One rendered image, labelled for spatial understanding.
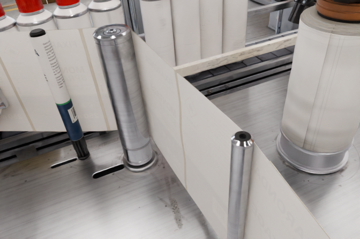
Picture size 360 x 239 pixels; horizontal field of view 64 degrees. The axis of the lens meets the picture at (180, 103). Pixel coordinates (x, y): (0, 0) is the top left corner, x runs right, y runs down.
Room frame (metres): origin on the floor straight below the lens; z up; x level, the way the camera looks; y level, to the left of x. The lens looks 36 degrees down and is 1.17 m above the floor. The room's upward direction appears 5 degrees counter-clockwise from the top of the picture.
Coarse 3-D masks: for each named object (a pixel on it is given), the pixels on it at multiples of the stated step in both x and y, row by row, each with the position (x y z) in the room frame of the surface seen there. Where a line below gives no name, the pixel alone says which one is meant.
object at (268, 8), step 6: (288, 0) 0.65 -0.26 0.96; (264, 6) 0.62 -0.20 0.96; (270, 6) 0.62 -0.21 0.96; (276, 6) 0.63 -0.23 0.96; (282, 6) 0.63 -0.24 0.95; (288, 6) 0.64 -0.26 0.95; (252, 12) 0.60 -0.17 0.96; (258, 12) 0.61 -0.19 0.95; (264, 12) 0.61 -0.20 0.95; (144, 36) 0.52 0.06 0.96
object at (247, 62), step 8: (296, 32) 0.66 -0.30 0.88; (264, 40) 0.63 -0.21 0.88; (288, 48) 0.58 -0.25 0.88; (256, 56) 0.55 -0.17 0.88; (264, 56) 0.55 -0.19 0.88; (272, 56) 0.55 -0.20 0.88; (280, 56) 0.55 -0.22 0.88; (232, 64) 0.53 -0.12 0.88; (240, 64) 0.52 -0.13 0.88; (248, 64) 0.52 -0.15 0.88; (208, 72) 0.50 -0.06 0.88; (216, 72) 0.50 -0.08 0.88; (224, 72) 0.50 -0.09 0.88; (192, 80) 0.48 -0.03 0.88; (0, 136) 0.36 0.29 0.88; (8, 136) 0.36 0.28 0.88
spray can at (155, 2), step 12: (144, 0) 0.48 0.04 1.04; (156, 0) 0.47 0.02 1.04; (168, 0) 0.49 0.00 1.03; (144, 12) 0.48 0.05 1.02; (156, 12) 0.48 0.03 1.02; (168, 12) 0.49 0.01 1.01; (144, 24) 0.49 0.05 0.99; (156, 24) 0.48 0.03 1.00; (168, 24) 0.48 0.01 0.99; (156, 36) 0.48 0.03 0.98; (168, 36) 0.48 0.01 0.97; (156, 48) 0.48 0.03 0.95; (168, 48) 0.48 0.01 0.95; (168, 60) 0.48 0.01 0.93
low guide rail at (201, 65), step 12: (288, 36) 0.56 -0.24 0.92; (252, 48) 0.52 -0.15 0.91; (264, 48) 0.53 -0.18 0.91; (276, 48) 0.54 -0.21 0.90; (204, 60) 0.49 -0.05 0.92; (216, 60) 0.49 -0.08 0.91; (228, 60) 0.50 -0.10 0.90; (240, 60) 0.51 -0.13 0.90; (180, 72) 0.47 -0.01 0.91; (192, 72) 0.47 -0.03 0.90
